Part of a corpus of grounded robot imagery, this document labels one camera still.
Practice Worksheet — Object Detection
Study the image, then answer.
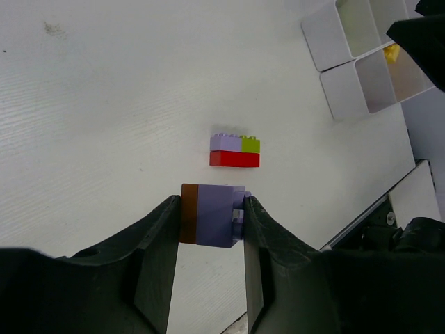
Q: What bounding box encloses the purple lego on red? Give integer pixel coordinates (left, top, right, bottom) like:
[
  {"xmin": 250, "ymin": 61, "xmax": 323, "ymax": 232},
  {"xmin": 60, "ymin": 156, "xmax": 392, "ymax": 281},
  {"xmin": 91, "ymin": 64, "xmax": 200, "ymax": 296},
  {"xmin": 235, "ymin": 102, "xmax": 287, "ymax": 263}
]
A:
[{"xmin": 210, "ymin": 133, "xmax": 242, "ymax": 152}]

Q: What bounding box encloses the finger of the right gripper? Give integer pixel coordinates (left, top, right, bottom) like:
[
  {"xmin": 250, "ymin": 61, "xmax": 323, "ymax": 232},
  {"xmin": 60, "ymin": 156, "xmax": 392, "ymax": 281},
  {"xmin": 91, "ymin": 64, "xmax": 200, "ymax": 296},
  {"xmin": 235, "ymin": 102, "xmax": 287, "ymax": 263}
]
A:
[{"xmin": 387, "ymin": 0, "xmax": 444, "ymax": 91}]

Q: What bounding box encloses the white divided container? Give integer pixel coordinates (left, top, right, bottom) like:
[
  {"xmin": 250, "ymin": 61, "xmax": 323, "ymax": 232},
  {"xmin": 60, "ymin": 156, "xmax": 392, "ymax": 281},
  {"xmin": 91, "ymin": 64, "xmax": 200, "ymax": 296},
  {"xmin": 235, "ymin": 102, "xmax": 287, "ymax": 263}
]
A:
[{"xmin": 301, "ymin": 0, "xmax": 434, "ymax": 120}]

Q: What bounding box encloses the purple square lego brick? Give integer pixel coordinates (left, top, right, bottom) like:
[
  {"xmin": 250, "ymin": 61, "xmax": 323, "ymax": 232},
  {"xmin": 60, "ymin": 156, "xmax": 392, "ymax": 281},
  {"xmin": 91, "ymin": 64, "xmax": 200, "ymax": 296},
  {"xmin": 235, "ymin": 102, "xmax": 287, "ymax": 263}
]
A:
[{"xmin": 196, "ymin": 184, "xmax": 250, "ymax": 248}]

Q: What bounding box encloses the yellow long lego brick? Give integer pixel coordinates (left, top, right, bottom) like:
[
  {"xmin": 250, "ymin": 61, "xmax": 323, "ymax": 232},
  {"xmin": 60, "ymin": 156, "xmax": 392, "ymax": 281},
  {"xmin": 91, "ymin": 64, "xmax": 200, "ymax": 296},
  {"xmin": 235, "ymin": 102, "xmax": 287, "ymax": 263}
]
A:
[{"xmin": 383, "ymin": 43, "xmax": 401, "ymax": 64}]

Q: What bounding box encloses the brown plate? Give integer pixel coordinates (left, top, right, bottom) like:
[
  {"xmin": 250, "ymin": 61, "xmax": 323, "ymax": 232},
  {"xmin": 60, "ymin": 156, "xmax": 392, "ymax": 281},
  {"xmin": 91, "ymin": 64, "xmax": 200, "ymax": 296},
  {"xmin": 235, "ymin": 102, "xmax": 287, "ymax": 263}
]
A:
[{"xmin": 179, "ymin": 184, "xmax": 199, "ymax": 244}]

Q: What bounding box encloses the red long lego brick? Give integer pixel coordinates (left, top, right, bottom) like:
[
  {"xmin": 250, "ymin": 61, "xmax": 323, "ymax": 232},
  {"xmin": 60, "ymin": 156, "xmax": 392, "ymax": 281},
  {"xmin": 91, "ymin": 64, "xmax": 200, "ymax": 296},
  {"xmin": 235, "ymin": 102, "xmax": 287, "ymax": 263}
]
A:
[{"xmin": 209, "ymin": 150, "xmax": 260, "ymax": 168}]

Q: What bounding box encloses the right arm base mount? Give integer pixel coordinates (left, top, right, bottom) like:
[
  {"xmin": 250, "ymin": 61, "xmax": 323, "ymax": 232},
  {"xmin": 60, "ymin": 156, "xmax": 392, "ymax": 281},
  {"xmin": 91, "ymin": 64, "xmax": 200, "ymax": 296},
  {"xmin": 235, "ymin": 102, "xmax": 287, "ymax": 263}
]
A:
[{"xmin": 321, "ymin": 160, "xmax": 442, "ymax": 251}]

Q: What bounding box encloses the green lego on red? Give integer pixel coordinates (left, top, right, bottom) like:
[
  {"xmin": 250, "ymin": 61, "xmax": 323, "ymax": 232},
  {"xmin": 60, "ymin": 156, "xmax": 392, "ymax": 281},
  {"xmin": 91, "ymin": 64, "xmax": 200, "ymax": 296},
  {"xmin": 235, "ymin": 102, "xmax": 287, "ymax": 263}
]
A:
[{"xmin": 240, "ymin": 136, "xmax": 261, "ymax": 154}]

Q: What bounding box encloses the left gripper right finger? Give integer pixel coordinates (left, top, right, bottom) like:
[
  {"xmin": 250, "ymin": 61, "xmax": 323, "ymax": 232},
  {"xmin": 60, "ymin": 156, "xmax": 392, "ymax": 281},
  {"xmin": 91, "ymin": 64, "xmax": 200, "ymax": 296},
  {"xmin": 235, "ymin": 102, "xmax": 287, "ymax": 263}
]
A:
[{"xmin": 243, "ymin": 197, "xmax": 444, "ymax": 333}]

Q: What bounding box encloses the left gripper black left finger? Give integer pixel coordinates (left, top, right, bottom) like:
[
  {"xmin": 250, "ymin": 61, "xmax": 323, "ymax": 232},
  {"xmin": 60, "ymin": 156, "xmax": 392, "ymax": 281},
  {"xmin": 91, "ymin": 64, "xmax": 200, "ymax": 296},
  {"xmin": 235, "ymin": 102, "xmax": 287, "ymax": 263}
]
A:
[{"xmin": 1, "ymin": 196, "xmax": 180, "ymax": 333}]

